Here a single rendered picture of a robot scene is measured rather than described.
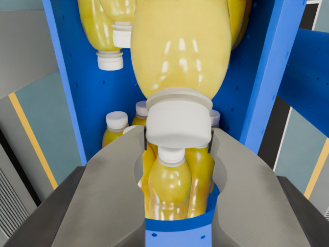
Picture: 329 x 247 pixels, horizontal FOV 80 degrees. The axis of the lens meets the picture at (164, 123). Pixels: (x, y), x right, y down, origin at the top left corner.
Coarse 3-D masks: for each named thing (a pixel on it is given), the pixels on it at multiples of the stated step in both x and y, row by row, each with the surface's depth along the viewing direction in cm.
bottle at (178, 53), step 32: (160, 0) 11; (192, 0) 11; (224, 0) 12; (160, 32) 11; (192, 32) 10; (224, 32) 11; (160, 64) 11; (192, 64) 10; (224, 64) 12; (160, 96) 11; (192, 96) 11
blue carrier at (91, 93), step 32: (64, 0) 25; (256, 0) 29; (288, 0) 14; (64, 32) 25; (256, 32) 29; (288, 32) 16; (64, 64) 24; (96, 64) 34; (128, 64) 39; (256, 64) 30; (96, 96) 35; (128, 96) 42; (224, 96) 39; (256, 96) 18; (96, 128) 37; (224, 128) 41; (256, 128) 21; (160, 224) 25; (192, 224) 25
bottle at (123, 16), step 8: (104, 0) 21; (112, 0) 20; (120, 0) 20; (128, 0) 20; (104, 8) 22; (112, 8) 21; (120, 8) 21; (128, 8) 21; (112, 16) 22; (120, 16) 21; (128, 16) 21; (112, 24) 24; (120, 24) 23; (128, 24) 23
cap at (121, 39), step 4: (116, 32) 23; (120, 32) 23; (124, 32) 23; (128, 32) 23; (116, 36) 23; (120, 36) 23; (124, 36) 23; (128, 36) 23; (116, 40) 24; (120, 40) 23; (124, 40) 23; (128, 40) 23; (116, 44) 24; (120, 44) 23; (124, 44) 23; (128, 44) 23
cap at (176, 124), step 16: (160, 112) 11; (176, 112) 10; (192, 112) 10; (208, 112) 11; (160, 128) 10; (176, 128) 10; (192, 128) 10; (208, 128) 11; (160, 144) 13; (176, 144) 13; (192, 144) 12
